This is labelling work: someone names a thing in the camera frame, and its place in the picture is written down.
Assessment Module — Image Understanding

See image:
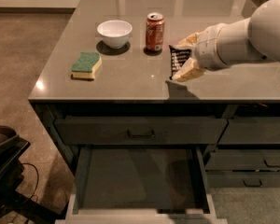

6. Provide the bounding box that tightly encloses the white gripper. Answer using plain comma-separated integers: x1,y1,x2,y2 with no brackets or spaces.
172,23,228,82

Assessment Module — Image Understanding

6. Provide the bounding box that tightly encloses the black rxbar chocolate bar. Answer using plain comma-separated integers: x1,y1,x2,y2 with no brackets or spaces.
169,45,192,78

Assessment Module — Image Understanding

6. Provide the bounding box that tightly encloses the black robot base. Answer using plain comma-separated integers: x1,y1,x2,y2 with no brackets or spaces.
0,126,65,224

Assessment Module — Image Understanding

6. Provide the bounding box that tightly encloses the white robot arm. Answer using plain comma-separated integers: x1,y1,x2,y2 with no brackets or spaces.
172,0,280,82

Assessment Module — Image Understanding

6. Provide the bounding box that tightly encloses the grey right top drawer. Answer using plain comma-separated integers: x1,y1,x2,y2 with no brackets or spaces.
219,117,280,145

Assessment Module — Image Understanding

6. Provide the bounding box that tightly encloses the grey right middle drawer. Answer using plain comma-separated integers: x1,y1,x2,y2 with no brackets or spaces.
205,149,280,171

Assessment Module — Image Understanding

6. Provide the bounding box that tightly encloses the grey right bottom drawer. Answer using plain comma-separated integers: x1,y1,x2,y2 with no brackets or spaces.
207,172,280,188

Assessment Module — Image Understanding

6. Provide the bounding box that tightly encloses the open grey middle drawer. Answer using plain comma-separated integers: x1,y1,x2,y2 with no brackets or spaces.
65,147,219,224

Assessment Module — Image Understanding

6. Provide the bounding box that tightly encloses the red soda can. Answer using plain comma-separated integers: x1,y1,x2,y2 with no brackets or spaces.
146,12,165,52

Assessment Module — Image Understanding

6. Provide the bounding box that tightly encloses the white ceramic bowl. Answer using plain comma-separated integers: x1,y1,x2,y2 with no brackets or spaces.
97,20,133,49

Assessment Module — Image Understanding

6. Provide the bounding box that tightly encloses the green yellow sponge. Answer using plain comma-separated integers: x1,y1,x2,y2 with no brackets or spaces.
72,52,102,79

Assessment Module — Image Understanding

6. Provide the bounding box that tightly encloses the black top drawer handle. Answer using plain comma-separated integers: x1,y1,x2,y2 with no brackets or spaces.
127,130,155,138

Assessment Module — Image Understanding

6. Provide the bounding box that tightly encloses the black cable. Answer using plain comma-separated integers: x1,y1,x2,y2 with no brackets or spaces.
20,162,41,203

